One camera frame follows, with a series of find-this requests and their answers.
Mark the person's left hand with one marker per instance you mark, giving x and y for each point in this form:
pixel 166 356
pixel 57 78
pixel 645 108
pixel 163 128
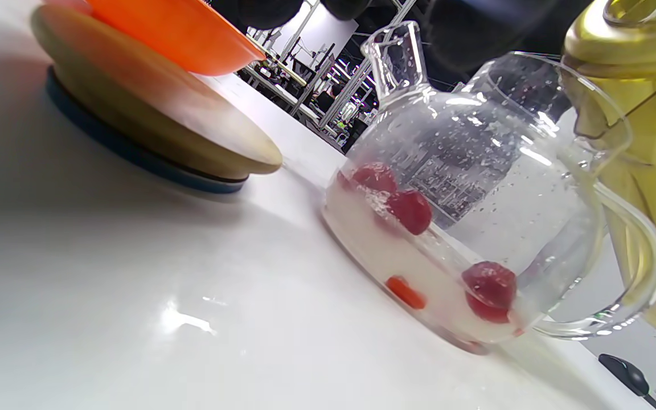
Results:
pixel 476 28

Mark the clear glass teapot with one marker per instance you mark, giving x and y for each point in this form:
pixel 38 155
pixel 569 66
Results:
pixel 476 142

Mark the red dates and wolfberries pile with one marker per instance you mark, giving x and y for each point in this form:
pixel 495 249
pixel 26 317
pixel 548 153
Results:
pixel 410 210

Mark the orange plastic bowl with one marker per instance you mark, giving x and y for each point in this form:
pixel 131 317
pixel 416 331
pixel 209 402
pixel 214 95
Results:
pixel 180 34

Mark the round bamboo teapot lid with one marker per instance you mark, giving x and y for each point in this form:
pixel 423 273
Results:
pixel 151 114

